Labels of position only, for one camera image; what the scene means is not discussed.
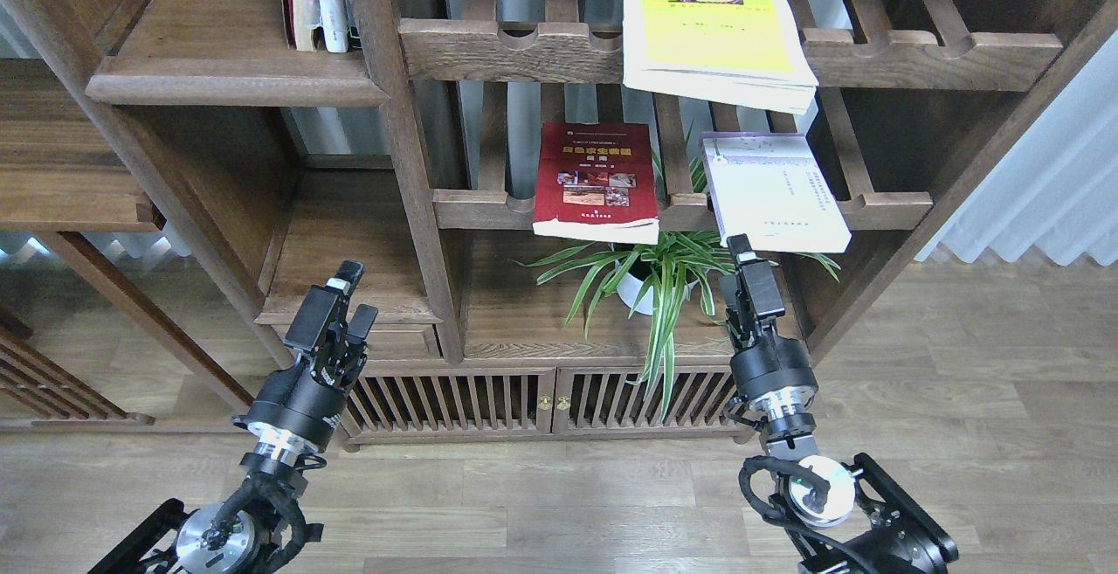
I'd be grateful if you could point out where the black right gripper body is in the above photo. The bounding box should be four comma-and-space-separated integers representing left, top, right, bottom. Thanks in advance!
727, 312, 818, 408

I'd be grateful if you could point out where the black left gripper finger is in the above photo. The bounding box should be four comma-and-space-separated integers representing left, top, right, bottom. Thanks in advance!
285, 262, 366, 355

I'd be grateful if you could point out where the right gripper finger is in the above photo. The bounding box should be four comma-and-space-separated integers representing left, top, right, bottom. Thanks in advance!
720, 274, 742, 330

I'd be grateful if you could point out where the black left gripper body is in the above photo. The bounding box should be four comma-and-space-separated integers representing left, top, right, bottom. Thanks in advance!
245, 342, 367, 452

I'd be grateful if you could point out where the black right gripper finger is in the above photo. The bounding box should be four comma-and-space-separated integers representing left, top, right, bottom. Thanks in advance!
727, 234, 786, 321

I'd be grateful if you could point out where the white lavender cover book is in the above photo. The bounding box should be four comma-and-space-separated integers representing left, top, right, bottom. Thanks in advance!
702, 132, 851, 254

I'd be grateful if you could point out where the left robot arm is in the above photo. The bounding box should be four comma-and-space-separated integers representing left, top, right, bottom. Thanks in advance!
94, 260, 378, 573

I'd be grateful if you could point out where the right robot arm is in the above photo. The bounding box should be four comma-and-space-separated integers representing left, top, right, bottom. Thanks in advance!
721, 234, 959, 573

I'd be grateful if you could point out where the green spider plant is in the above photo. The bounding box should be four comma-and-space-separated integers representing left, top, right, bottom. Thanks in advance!
521, 128, 842, 422

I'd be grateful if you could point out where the white plant pot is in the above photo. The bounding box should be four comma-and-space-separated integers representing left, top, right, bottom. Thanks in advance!
618, 262, 656, 316

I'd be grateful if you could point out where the red cover book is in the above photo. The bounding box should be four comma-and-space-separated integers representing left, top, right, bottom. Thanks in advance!
534, 121, 659, 245

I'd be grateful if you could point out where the wooden side table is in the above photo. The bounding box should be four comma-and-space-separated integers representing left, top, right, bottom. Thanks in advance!
0, 60, 302, 435

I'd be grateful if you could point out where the dark wooden bookshelf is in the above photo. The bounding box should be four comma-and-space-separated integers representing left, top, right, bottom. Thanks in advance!
3, 0, 1115, 444

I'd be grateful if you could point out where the yellow cover book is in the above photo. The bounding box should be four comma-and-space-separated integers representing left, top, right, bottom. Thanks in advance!
623, 0, 818, 114

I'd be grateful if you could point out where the white curtain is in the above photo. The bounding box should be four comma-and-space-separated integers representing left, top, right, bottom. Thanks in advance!
917, 36, 1117, 265

